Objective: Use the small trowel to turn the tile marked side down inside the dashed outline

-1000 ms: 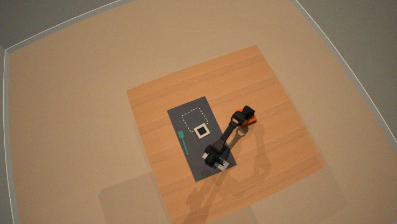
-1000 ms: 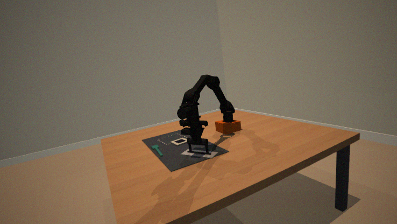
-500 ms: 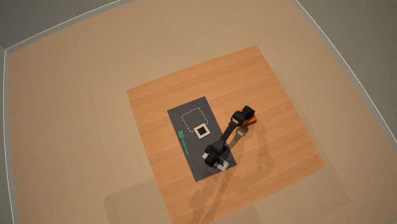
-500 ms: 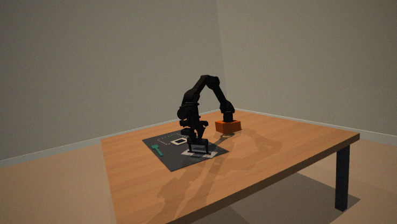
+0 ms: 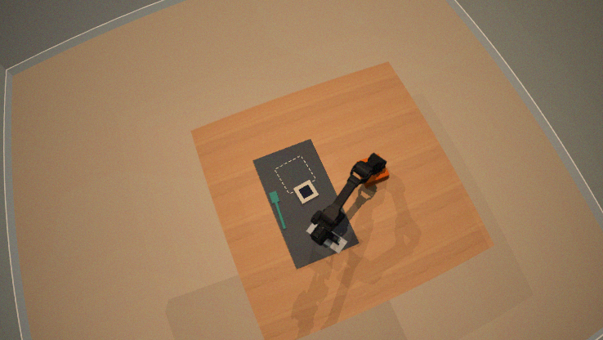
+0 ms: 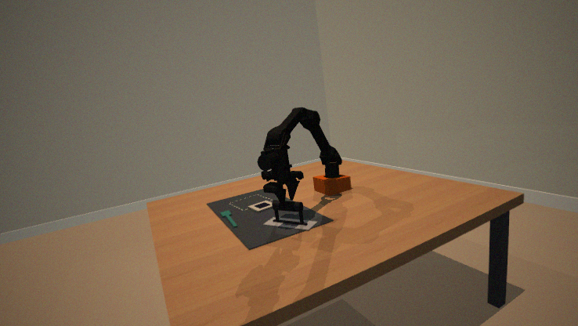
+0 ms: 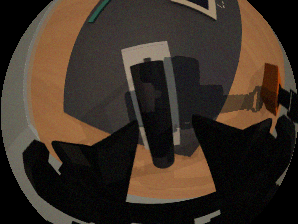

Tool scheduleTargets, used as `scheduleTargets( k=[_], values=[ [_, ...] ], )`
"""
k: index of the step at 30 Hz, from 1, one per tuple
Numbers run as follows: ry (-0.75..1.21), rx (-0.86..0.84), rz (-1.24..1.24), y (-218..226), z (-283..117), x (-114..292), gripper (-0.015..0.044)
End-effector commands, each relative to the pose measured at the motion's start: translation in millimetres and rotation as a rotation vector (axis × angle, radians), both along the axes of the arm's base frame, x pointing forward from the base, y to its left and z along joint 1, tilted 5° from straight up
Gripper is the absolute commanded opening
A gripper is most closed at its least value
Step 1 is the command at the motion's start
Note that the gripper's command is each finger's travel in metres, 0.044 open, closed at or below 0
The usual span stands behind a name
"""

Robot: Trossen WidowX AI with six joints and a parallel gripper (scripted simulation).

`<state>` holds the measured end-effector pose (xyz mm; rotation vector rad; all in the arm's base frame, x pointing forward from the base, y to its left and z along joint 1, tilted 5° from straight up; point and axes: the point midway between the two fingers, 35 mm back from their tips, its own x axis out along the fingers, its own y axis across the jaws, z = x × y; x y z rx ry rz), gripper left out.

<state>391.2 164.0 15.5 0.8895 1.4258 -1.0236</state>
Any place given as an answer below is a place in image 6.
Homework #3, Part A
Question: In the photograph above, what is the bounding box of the green small trowel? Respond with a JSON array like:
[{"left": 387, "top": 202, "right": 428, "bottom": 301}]
[{"left": 220, "top": 211, "right": 237, "bottom": 228}]

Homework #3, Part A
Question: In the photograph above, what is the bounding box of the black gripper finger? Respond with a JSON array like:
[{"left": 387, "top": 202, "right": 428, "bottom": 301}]
[
  {"left": 285, "top": 180, "right": 300, "bottom": 201},
  {"left": 275, "top": 189, "right": 286, "bottom": 206}
]

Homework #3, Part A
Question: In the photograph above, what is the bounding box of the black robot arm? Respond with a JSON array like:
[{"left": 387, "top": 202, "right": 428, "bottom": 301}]
[{"left": 258, "top": 107, "right": 342, "bottom": 182}]

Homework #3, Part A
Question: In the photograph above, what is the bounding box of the beige square tile with dark centre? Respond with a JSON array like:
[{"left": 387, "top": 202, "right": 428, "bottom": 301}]
[{"left": 248, "top": 201, "right": 272, "bottom": 212}]

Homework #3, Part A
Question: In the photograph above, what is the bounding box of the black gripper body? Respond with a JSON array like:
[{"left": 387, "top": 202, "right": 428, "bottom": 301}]
[{"left": 263, "top": 163, "right": 304, "bottom": 194}]

